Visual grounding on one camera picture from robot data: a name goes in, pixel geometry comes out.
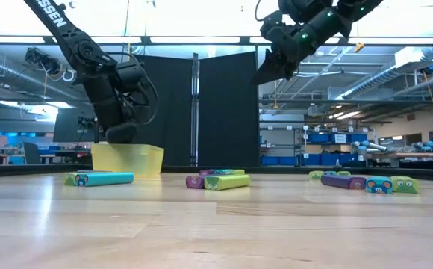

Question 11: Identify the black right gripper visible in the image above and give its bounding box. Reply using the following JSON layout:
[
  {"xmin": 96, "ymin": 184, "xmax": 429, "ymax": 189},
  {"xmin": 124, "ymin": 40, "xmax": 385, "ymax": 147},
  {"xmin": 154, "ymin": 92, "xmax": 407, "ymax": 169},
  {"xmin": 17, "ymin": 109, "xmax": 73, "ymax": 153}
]
[{"xmin": 252, "ymin": 28, "xmax": 307, "ymax": 85}]

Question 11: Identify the teal cylinder toy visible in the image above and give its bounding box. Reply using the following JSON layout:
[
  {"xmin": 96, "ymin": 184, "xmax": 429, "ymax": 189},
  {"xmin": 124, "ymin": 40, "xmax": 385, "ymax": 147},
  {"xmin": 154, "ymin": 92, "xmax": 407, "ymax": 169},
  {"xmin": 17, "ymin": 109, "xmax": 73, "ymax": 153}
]
[{"xmin": 75, "ymin": 171, "xmax": 134, "ymax": 188}]

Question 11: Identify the dark wall screen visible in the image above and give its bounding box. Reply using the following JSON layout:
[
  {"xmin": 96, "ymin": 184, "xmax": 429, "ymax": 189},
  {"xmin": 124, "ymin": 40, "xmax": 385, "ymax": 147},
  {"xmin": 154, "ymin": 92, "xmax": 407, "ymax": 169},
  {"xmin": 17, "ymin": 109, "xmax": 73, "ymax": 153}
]
[{"xmin": 53, "ymin": 107, "xmax": 99, "ymax": 143}]

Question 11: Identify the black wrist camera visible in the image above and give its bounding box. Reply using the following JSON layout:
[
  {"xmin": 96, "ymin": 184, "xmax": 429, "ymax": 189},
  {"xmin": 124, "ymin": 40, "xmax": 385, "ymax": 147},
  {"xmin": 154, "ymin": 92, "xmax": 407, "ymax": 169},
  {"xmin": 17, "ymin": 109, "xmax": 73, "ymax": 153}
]
[
  {"xmin": 260, "ymin": 10, "xmax": 290, "ymax": 38},
  {"xmin": 116, "ymin": 61, "xmax": 149, "ymax": 94}
]

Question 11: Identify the black hanging camera rig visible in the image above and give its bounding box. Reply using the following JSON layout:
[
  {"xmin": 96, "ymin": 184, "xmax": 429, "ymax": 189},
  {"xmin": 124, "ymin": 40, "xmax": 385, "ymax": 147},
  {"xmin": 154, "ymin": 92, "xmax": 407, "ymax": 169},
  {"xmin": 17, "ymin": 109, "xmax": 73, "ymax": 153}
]
[{"xmin": 25, "ymin": 47, "xmax": 63, "ymax": 75}]

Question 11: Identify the yellow translucent plastic bin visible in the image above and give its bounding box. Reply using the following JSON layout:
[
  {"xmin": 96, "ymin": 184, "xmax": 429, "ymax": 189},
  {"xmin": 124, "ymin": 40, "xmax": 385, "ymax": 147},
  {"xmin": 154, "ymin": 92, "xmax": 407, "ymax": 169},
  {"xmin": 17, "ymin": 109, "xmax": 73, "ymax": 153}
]
[{"xmin": 90, "ymin": 143, "xmax": 165, "ymax": 179}]

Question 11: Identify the dark office chair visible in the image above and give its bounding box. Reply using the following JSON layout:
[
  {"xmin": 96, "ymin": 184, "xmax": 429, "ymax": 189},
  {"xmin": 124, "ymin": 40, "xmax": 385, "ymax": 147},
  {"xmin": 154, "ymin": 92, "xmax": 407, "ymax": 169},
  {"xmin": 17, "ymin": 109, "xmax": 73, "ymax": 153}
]
[{"xmin": 22, "ymin": 141, "xmax": 42, "ymax": 165}]

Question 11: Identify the black partition panel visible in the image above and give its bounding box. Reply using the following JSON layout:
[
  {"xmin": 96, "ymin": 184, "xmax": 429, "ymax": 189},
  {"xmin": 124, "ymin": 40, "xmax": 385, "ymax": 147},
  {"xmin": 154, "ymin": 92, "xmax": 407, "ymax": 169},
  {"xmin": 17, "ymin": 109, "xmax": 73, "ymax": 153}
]
[
  {"xmin": 197, "ymin": 51, "xmax": 261, "ymax": 168},
  {"xmin": 134, "ymin": 55, "xmax": 194, "ymax": 167}
]

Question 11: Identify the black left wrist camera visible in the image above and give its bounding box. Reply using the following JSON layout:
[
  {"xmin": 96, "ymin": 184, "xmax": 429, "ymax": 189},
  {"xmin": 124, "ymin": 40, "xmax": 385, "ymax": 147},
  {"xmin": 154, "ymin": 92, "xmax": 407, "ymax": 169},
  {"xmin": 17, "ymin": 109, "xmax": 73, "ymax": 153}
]
[{"xmin": 116, "ymin": 61, "xmax": 149, "ymax": 94}]

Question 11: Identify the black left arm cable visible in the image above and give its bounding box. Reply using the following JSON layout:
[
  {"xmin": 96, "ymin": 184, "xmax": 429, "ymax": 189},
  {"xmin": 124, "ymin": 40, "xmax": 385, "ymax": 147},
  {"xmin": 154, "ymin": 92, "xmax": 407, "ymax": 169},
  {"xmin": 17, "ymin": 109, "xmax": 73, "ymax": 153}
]
[{"xmin": 108, "ymin": 51, "xmax": 160, "ymax": 126}]

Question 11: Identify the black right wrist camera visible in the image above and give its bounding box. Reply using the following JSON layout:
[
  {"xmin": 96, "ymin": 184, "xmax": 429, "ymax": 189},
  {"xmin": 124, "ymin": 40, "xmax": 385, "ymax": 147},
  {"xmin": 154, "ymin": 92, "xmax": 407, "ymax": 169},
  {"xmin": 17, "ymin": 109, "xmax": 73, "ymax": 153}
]
[{"xmin": 260, "ymin": 10, "xmax": 290, "ymax": 38}]

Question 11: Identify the black camera on stand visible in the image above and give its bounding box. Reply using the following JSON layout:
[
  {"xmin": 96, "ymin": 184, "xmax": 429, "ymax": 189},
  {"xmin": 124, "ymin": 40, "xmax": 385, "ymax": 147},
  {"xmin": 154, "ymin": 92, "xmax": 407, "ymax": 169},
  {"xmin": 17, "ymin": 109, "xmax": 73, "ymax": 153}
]
[{"xmin": 77, "ymin": 116, "xmax": 100, "ymax": 145}]

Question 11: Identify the silver ventilation duct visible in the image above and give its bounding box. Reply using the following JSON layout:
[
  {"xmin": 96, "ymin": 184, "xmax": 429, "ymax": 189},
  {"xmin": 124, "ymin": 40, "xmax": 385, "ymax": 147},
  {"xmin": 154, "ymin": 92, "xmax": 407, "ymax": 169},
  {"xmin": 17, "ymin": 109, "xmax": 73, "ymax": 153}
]
[
  {"xmin": 334, "ymin": 44, "xmax": 433, "ymax": 102},
  {"xmin": 0, "ymin": 52, "xmax": 87, "ymax": 104}
]

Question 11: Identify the silver partition hinge post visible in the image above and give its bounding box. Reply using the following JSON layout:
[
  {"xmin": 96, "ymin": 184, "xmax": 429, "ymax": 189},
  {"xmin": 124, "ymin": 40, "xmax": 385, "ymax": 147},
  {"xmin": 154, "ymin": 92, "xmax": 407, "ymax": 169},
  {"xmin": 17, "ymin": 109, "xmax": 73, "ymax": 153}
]
[{"xmin": 190, "ymin": 52, "xmax": 200, "ymax": 167}]

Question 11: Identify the wooden workbench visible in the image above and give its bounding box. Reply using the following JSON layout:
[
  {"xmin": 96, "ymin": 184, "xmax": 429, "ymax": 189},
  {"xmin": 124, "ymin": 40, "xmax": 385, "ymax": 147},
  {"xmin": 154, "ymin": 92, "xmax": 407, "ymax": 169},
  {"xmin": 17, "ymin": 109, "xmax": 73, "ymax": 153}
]
[{"xmin": 365, "ymin": 151, "xmax": 433, "ymax": 161}]

